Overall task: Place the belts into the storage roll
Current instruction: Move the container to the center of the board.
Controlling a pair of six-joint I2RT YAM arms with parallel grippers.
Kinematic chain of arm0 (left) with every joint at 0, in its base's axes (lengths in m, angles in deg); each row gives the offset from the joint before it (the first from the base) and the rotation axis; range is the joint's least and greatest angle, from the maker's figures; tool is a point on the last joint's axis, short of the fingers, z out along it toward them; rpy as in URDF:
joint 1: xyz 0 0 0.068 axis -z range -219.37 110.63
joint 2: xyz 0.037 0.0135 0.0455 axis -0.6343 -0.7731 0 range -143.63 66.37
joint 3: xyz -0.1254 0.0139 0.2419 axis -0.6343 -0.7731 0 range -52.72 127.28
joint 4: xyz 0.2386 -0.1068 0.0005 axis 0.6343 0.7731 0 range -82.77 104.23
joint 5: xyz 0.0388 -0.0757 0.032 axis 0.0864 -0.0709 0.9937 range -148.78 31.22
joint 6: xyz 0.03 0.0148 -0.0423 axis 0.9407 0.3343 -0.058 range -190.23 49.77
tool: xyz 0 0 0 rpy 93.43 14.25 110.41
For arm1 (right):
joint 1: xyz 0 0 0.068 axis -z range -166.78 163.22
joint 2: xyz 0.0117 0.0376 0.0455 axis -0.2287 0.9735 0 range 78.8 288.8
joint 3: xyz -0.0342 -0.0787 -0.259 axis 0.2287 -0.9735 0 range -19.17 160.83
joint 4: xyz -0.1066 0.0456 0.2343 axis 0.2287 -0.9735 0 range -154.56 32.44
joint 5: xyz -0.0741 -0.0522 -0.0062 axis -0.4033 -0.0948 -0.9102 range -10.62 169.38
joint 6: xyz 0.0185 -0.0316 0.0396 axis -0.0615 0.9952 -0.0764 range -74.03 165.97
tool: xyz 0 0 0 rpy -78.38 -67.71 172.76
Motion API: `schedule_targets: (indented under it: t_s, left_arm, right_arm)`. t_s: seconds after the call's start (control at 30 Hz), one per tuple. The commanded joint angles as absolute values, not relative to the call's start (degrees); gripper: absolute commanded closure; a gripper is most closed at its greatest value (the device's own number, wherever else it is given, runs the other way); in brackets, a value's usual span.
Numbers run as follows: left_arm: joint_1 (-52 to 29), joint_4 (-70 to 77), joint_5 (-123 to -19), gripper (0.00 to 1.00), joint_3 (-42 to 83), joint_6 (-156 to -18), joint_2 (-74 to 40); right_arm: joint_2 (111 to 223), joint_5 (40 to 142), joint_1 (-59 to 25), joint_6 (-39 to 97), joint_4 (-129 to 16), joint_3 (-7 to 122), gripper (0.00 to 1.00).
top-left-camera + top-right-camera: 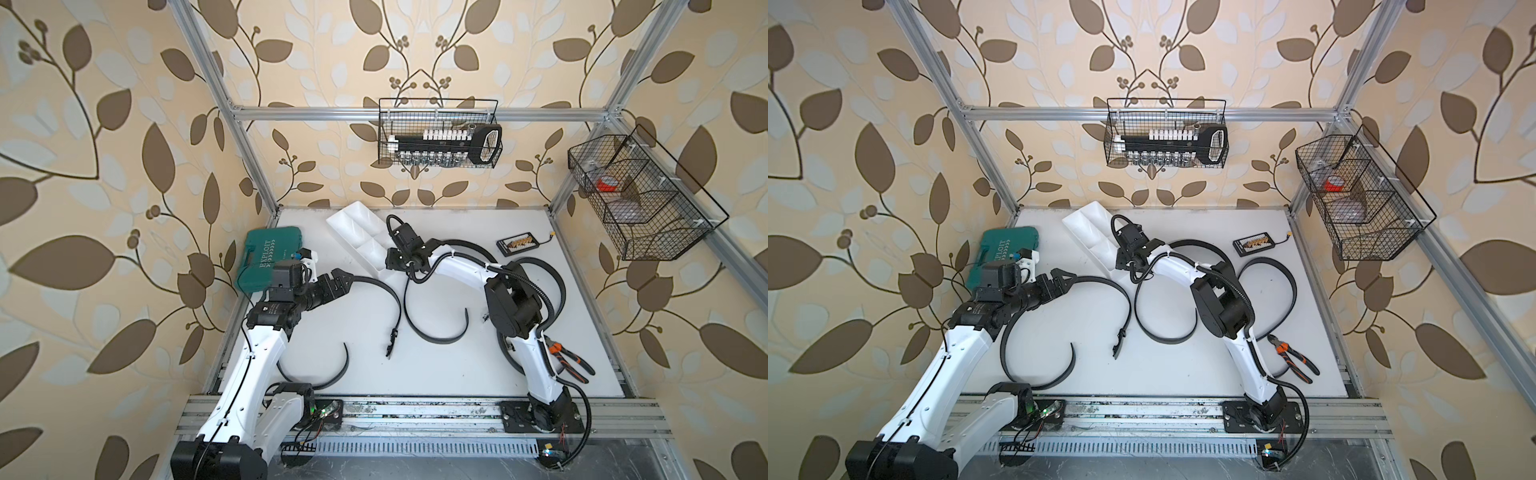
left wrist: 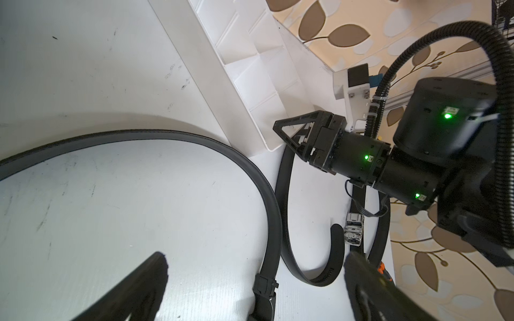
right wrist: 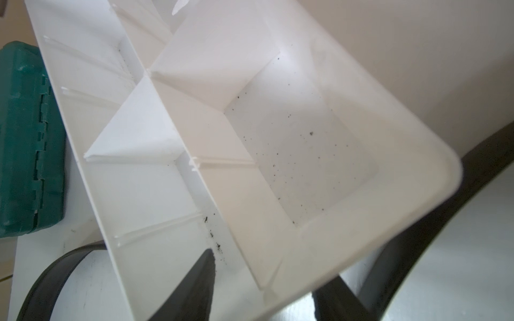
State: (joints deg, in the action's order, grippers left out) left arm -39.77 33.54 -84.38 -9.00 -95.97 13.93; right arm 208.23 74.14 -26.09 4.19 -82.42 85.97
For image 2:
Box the orange black pliers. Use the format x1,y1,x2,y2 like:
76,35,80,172
377,262,393,282

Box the black corrugated cable conduit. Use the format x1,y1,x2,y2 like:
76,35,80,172
364,21,514,250

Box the aluminium frame post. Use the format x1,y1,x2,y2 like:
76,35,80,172
385,62,494,111

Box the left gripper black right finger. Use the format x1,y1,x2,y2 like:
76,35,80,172
344,252,434,320

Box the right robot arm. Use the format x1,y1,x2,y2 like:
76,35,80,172
273,78,513,267

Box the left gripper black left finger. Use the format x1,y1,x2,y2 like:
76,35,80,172
74,251,168,320

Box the white divided storage box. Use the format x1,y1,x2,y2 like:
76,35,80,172
151,0,345,156

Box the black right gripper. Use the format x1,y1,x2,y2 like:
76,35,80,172
273,110,391,187

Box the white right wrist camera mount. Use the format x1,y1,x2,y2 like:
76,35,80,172
333,64,372,132

